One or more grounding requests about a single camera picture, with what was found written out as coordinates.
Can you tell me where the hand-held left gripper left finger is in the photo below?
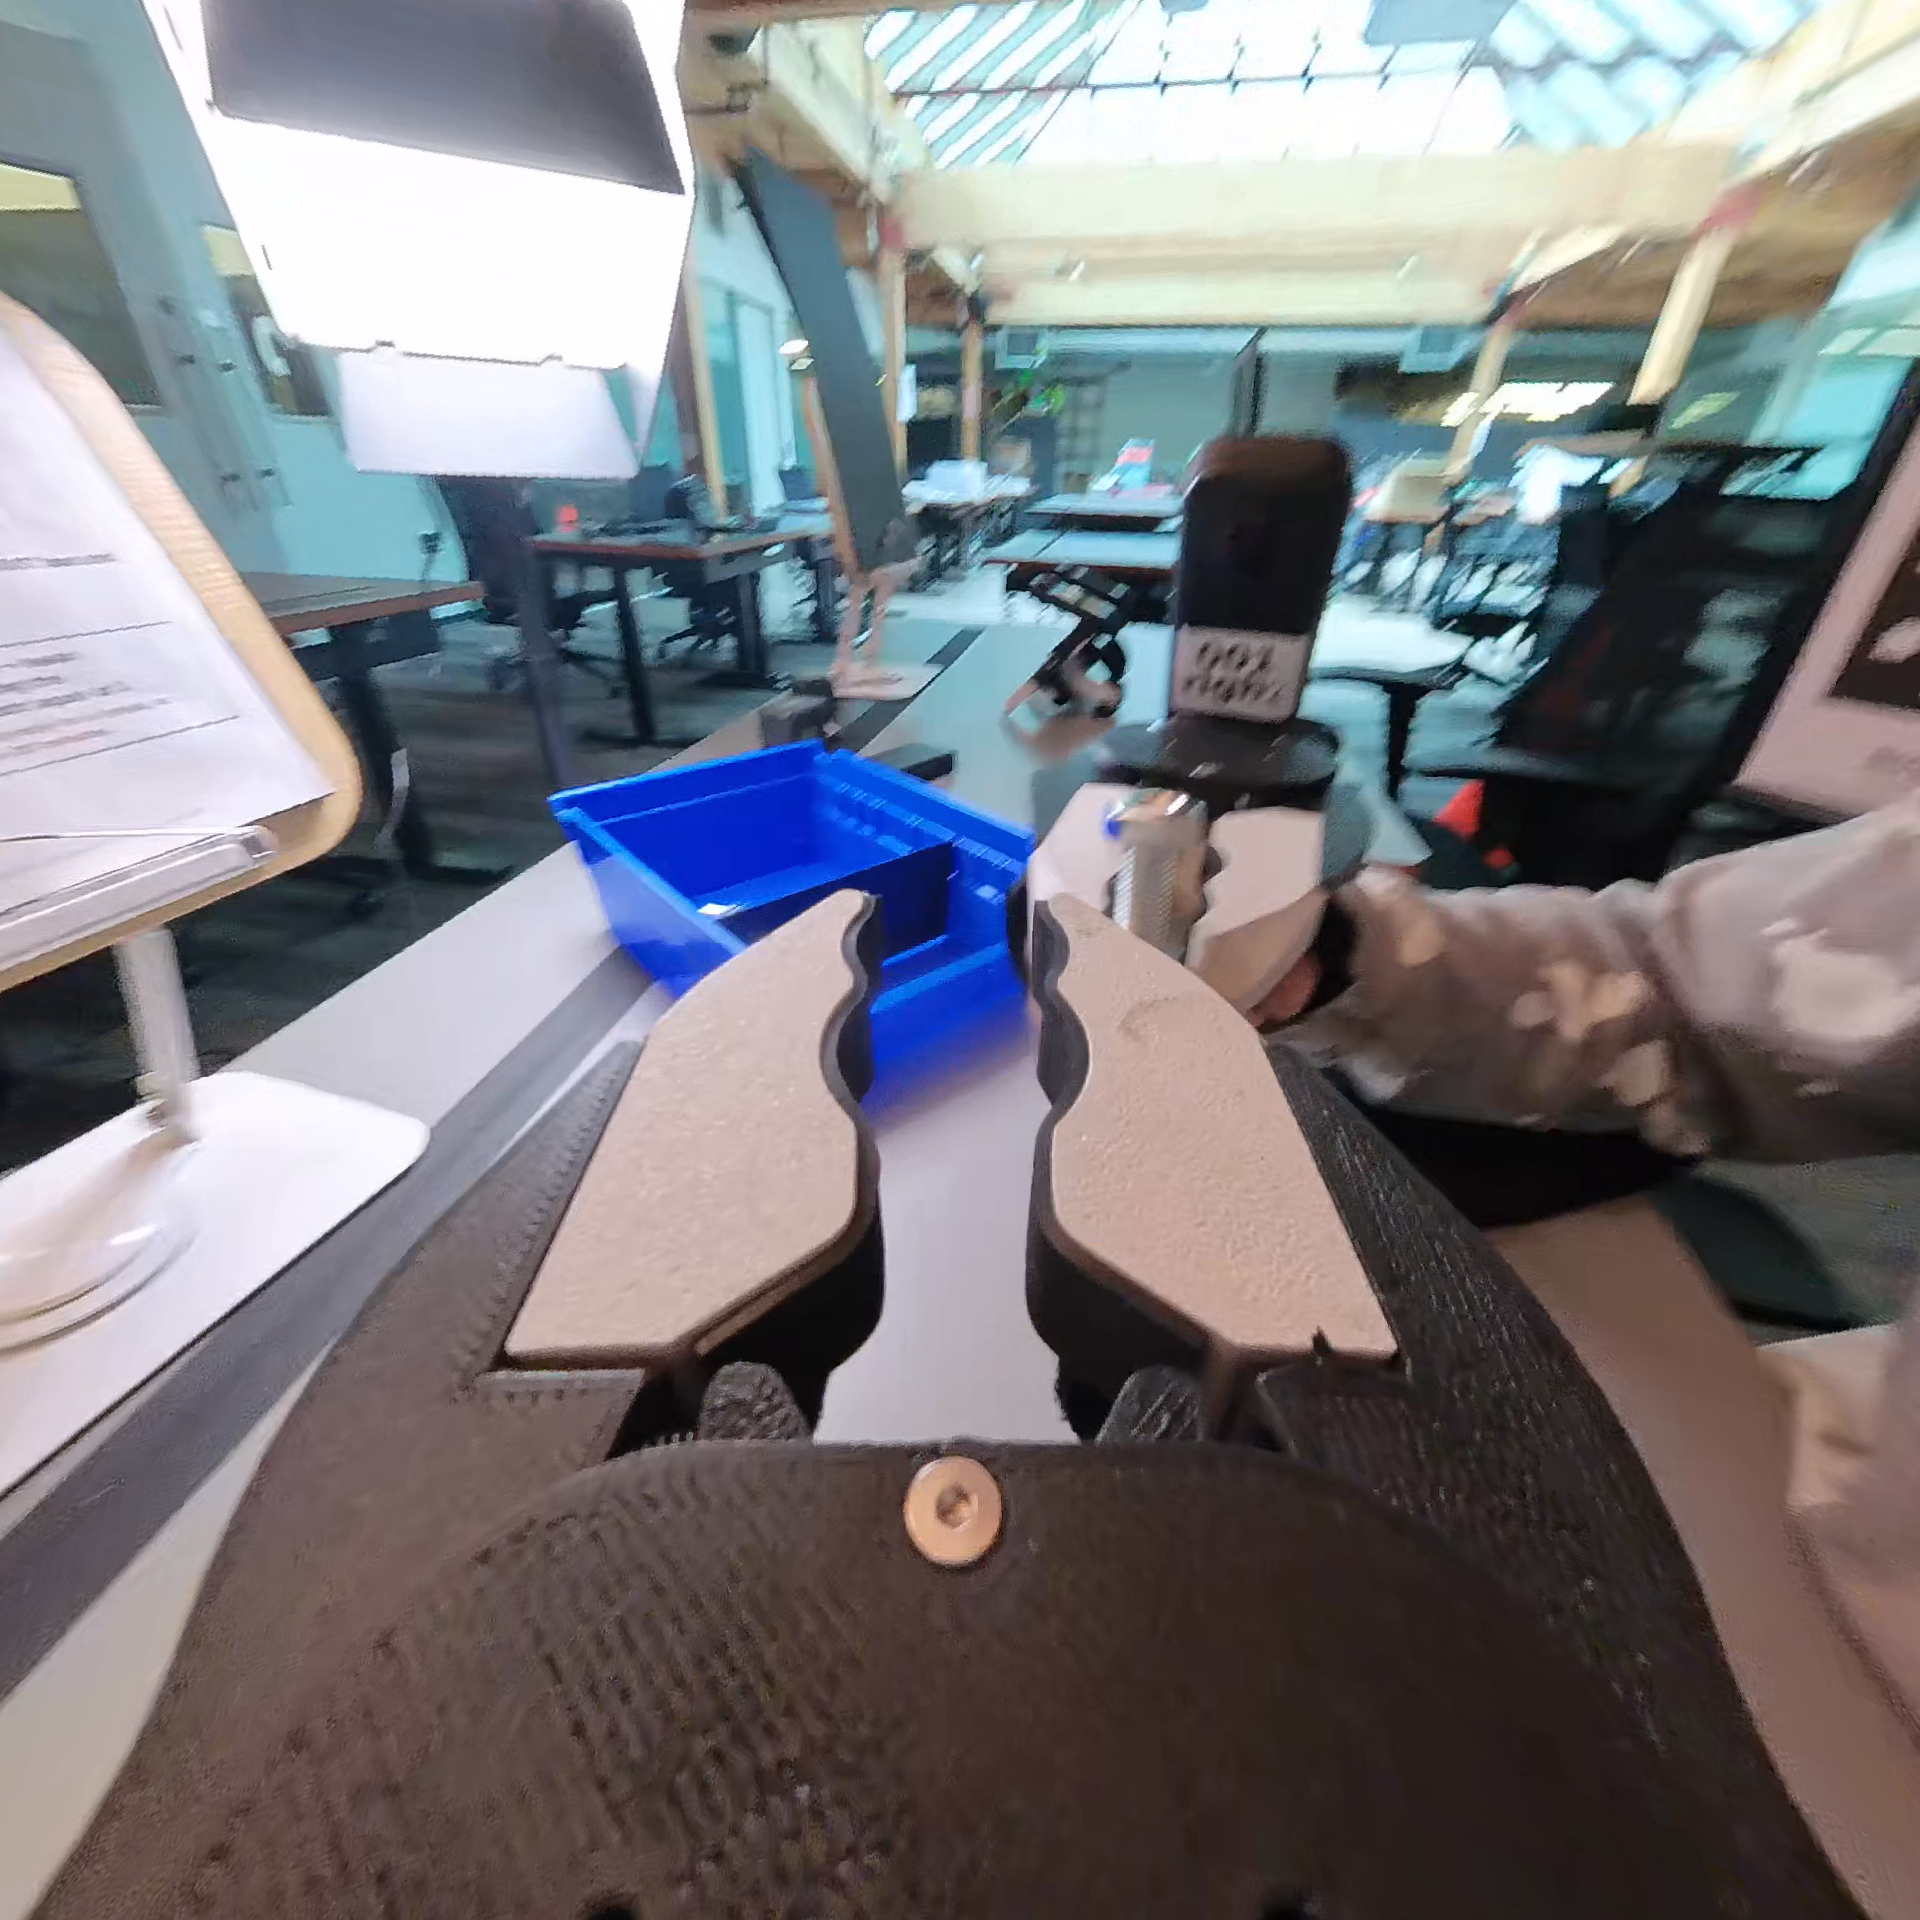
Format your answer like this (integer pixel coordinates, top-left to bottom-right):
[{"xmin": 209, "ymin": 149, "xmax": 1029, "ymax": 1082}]
[{"xmin": 504, "ymin": 889, "xmax": 887, "ymax": 1397}]

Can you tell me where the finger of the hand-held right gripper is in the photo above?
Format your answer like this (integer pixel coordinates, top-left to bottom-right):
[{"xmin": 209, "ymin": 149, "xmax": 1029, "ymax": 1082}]
[
  {"xmin": 1184, "ymin": 811, "xmax": 1332, "ymax": 1026},
  {"xmin": 1032, "ymin": 783, "xmax": 1127, "ymax": 920}
]

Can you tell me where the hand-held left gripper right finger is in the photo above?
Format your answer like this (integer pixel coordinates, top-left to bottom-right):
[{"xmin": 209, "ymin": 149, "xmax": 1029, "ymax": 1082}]
[{"xmin": 1029, "ymin": 895, "xmax": 1400, "ymax": 1409}]

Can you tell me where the silver hex bolt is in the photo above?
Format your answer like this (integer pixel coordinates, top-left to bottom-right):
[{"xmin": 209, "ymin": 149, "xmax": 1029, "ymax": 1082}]
[{"xmin": 1106, "ymin": 794, "xmax": 1212, "ymax": 957}]

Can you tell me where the blue plastic bin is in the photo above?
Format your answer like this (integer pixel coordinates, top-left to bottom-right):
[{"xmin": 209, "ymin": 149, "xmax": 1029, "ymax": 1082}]
[{"xmin": 549, "ymin": 738, "xmax": 1043, "ymax": 1121}]

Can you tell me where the person's right forearm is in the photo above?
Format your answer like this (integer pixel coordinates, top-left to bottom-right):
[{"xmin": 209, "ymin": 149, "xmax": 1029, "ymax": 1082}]
[{"xmin": 1326, "ymin": 794, "xmax": 1920, "ymax": 1162}]

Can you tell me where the person's right hand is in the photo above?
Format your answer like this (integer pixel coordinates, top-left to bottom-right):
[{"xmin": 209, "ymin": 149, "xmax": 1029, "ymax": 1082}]
[{"xmin": 1243, "ymin": 886, "xmax": 1367, "ymax": 1038}]

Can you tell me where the black folding laptop stand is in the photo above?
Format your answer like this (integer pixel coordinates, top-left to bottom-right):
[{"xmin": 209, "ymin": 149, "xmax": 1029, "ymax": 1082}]
[{"xmin": 1002, "ymin": 569, "xmax": 1176, "ymax": 726}]

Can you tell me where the pale wooden document stand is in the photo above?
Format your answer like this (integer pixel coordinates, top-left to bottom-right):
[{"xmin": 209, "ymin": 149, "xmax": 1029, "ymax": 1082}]
[{"xmin": 793, "ymin": 359, "xmax": 941, "ymax": 702}]

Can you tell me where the black office chair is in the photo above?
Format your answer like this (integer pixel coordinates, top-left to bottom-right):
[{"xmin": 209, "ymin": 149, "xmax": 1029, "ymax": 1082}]
[
  {"xmin": 1318, "ymin": 447, "xmax": 1877, "ymax": 891},
  {"xmin": 658, "ymin": 474, "xmax": 754, "ymax": 648}
]

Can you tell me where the wooden and white document stand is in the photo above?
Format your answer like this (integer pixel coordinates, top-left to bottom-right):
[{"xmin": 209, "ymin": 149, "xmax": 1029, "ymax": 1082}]
[{"xmin": 0, "ymin": 290, "xmax": 431, "ymax": 1351}]

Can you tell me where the wooden desk with black legs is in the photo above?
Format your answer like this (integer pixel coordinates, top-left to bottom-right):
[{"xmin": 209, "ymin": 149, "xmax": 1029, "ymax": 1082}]
[
  {"xmin": 527, "ymin": 521, "xmax": 842, "ymax": 748},
  {"xmin": 248, "ymin": 571, "xmax": 490, "ymax": 879}
]

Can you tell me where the black and white marker board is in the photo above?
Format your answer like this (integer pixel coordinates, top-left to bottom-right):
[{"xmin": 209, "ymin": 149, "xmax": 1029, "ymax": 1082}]
[{"xmin": 1736, "ymin": 434, "xmax": 1920, "ymax": 824}]

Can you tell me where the printed instruction sheet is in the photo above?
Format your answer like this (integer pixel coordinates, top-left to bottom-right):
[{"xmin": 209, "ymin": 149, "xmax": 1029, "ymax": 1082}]
[{"xmin": 0, "ymin": 324, "xmax": 335, "ymax": 918}]

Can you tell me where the bright studio light on stand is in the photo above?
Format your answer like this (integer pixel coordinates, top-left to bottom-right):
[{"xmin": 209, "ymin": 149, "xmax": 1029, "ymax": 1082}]
[{"xmin": 141, "ymin": 0, "xmax": 700, "ymax": 780}]

